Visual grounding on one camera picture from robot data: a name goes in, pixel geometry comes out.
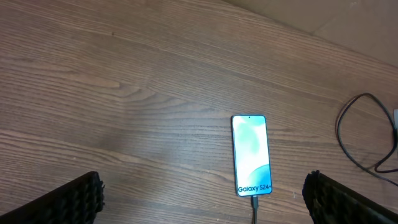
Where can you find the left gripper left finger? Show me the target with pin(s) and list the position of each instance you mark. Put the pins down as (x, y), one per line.
(78, 201)

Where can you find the blue Samsung Galaxy smartphone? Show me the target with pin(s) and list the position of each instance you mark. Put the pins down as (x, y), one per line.
(252, 164)

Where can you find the brown cardboard backdrop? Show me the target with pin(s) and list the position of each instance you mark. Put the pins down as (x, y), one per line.
(366, 26)

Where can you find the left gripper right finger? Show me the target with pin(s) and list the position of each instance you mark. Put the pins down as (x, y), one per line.
(330, 202)

